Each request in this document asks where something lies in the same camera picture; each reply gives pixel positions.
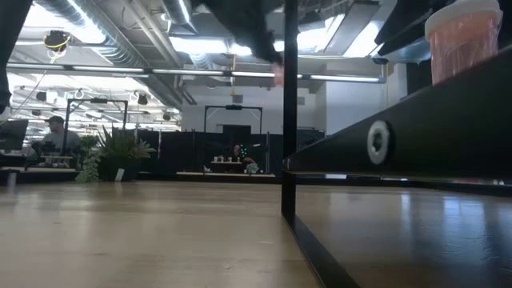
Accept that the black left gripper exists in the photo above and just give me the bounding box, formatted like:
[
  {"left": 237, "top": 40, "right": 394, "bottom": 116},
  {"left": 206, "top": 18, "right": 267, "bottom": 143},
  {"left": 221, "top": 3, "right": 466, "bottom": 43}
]
[{"left": 190, "top": 0, "right": 284, "bottom": 66}]

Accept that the white round shelf fastener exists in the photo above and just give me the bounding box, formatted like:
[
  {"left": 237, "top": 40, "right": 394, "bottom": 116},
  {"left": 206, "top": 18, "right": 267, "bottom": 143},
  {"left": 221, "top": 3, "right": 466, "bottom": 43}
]
[{"left": 366, "top": 119, "right": 392, "bottom": 166}]

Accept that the long ceiling light bar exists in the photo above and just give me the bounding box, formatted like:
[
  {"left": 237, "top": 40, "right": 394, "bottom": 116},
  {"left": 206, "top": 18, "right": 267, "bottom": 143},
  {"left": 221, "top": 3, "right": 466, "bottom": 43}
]
[{"left": 6, "top": 62, "right": 387, "bottom": 84}]

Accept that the person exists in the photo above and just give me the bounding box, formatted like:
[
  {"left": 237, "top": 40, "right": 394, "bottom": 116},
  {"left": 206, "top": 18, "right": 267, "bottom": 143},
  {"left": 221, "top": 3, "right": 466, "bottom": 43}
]
[
  {"left": 230, "top": 143, "right": 259, "bottom": 174},
  {"left": 34, "top": 115, "right": 82, "bottom": 157}
]

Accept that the background wooden table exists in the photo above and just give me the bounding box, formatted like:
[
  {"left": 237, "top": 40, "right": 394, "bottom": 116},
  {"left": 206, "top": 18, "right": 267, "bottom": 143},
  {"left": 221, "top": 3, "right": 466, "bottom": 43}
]
[{"left": 175, "top": 170, "right": 277, "bottom": 179}]

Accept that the potted green succulent plant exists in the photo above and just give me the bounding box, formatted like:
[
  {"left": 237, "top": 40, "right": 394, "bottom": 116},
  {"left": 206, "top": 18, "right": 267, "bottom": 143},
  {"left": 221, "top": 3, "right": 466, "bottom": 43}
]
[{"left": 75, "top": 126, "right": 157, "bottom": 184}]

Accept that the black background monitor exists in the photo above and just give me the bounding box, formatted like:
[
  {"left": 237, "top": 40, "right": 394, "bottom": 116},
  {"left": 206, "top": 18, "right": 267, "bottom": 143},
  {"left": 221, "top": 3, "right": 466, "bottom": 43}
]
[{"left": 0, "top": 118, "right": 30, "bottom": 152}]

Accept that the black background rig frame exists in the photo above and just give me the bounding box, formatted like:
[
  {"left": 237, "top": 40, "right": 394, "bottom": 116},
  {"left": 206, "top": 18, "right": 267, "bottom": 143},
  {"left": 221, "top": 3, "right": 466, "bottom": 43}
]
[
  {"left": 63, "top": 98, "right": 130, "bottom": 155},
  {"left": 203, "top": 104, "right": 264, "bottom": 135}
]

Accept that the black partition wall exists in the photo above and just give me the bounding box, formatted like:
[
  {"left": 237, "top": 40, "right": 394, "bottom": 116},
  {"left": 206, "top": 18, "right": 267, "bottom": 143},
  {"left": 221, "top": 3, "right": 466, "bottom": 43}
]
[{"left": 135, "top": 128, "right": 326, "bottom": 175}]

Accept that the round black hanging camera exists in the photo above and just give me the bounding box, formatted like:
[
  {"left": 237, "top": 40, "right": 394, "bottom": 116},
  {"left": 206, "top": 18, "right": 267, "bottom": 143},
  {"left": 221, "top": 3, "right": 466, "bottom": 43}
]
[{"left": 42, "top": 30, "right": 72, "bottom": 53}]

